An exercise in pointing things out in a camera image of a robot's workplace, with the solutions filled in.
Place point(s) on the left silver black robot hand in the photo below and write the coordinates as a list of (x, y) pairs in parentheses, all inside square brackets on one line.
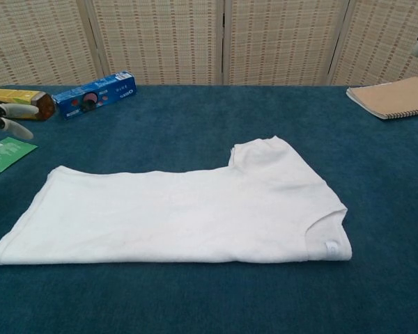
[(17, 110)]

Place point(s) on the white T-shirt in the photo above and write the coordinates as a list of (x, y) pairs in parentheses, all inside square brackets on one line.
[(160, 215)]

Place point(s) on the yellow label tea bottle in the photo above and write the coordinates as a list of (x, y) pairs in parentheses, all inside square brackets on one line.
[(21, 95)]

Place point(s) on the woven folding screen panel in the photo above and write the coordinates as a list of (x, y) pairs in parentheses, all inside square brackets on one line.
[(31, 41), (285, 41), (156, 41), (383, 38)]

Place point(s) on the green sachet packet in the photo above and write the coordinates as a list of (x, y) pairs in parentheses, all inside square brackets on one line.
[(7, 154)]

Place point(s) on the brown spiral notebook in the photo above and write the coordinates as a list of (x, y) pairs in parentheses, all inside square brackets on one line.
[(393, 97)]

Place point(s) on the blue Oreo cookie box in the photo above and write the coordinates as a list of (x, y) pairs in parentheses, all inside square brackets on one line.
[(90, 97)]

